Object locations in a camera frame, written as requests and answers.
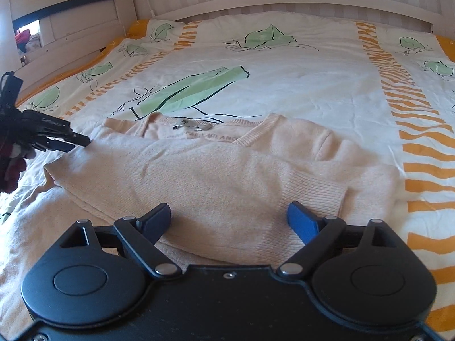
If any red cloth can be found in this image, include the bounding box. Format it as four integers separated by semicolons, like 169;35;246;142
15;30;32;52

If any leaf-print white duvet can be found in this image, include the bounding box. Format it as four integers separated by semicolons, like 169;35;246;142
0;11;455;327

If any person's left hand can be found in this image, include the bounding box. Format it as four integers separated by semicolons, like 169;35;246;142
9;145;37;160

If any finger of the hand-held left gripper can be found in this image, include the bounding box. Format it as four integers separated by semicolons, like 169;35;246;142
46;128;92;147
32;138;76;153

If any person's left forearm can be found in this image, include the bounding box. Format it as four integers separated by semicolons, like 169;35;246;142
0;149;28;194

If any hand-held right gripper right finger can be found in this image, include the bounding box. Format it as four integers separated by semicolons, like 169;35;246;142
276;201;400;278

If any beige printed sweater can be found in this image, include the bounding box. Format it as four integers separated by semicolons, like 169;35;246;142
0;112;400;331

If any white wooden bed frame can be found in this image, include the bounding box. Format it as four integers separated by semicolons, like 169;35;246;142
130;0;445;32

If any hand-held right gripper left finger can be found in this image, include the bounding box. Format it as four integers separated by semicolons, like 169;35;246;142
59;202;180;278

